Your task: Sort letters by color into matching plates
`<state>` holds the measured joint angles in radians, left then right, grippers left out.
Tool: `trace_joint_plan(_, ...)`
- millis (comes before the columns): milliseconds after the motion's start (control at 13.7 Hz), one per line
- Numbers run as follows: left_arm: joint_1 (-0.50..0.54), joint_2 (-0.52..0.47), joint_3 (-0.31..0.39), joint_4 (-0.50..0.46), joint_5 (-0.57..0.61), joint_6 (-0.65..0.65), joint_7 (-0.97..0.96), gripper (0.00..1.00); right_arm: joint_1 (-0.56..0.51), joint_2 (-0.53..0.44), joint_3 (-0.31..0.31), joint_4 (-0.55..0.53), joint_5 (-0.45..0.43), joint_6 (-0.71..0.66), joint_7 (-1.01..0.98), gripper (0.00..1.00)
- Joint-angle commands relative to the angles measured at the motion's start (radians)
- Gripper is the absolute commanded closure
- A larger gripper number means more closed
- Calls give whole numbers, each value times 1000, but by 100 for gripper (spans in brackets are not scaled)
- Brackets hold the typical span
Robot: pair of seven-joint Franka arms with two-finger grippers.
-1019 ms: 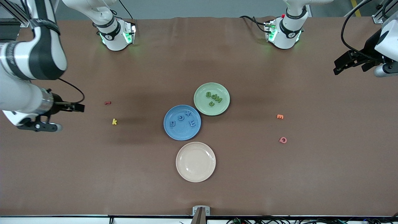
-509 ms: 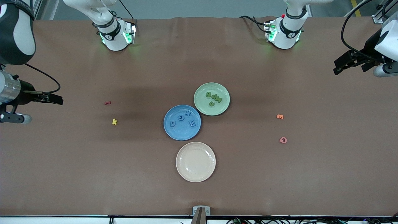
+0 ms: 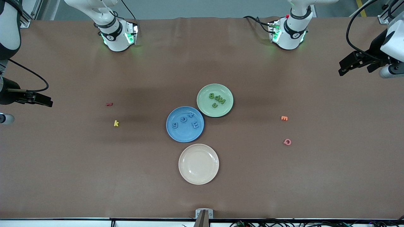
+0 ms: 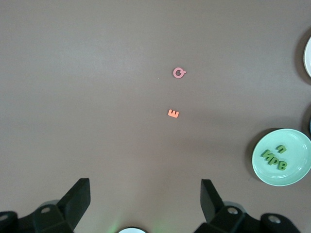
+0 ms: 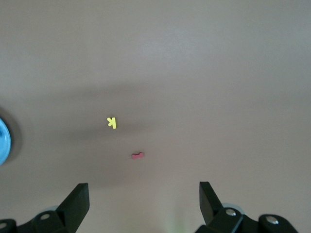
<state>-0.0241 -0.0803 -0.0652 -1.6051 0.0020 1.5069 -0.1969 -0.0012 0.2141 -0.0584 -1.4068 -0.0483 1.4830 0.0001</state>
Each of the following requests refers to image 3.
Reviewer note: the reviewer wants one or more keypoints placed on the blue letter G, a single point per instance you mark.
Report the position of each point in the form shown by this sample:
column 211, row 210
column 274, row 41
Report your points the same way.
column 182, row 119

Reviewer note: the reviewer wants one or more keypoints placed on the green letter B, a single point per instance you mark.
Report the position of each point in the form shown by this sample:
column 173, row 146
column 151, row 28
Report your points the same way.
column 211, row 95

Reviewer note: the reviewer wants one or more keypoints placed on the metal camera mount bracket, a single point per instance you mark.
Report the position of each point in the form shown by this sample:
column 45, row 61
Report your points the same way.
column 204, row 214

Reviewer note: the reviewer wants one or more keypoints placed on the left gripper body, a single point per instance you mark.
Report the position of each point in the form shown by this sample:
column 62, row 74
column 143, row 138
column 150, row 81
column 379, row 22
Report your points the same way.
column 375, row 48

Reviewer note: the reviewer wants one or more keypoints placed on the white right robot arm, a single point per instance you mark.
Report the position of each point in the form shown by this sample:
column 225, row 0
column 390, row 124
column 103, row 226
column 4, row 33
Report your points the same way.
column 113, row 34

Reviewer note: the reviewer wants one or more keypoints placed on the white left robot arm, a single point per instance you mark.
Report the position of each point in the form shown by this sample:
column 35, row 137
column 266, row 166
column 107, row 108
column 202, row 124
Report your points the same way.
column 292, row 34

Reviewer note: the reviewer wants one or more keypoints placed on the blue letter E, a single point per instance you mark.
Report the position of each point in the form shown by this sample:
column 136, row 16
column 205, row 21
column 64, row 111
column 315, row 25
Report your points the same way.
column 195, row 125

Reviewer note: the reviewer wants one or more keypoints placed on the blue plus sign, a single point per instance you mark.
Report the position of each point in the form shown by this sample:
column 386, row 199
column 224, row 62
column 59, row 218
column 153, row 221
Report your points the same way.
column 190, row 114

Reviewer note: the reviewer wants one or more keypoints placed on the blue number 9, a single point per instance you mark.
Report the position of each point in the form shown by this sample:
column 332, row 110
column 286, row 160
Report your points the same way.
column 175, row 125

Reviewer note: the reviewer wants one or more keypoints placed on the aluminium frame profile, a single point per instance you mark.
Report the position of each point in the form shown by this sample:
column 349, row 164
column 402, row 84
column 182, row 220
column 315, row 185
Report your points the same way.
column 28, row 15
column 383, row 19

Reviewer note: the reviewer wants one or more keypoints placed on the beige plate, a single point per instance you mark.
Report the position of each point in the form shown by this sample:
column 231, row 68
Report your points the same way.
column 199, row 164

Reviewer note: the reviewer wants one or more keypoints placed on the white table edge rail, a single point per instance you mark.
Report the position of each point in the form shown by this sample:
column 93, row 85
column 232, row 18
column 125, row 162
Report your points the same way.
column 63, row 223

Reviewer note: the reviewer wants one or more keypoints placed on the green letter W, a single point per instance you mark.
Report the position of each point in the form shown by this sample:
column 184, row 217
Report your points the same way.
column 222, row 101

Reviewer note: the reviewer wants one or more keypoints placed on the blue plate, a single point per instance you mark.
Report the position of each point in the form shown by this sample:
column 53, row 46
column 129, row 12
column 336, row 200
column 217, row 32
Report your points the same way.
column 185, row 135

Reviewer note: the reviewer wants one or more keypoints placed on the yellow letter k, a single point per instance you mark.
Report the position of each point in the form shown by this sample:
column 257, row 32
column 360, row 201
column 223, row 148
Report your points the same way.
column 115, row 123

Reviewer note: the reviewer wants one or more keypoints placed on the table cover sheet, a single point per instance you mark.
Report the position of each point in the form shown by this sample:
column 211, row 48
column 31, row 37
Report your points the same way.
column 63, row 176

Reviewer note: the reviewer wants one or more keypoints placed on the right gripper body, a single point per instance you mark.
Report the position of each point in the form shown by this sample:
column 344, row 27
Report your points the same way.
column 7, row 94

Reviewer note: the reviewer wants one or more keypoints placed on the pink letter Q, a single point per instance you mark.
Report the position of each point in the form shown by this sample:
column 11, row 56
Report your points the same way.
column 285, row 142

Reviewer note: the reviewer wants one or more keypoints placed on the green plate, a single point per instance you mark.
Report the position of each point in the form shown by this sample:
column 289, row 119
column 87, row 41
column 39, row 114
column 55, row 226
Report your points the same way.
column 205, row 107

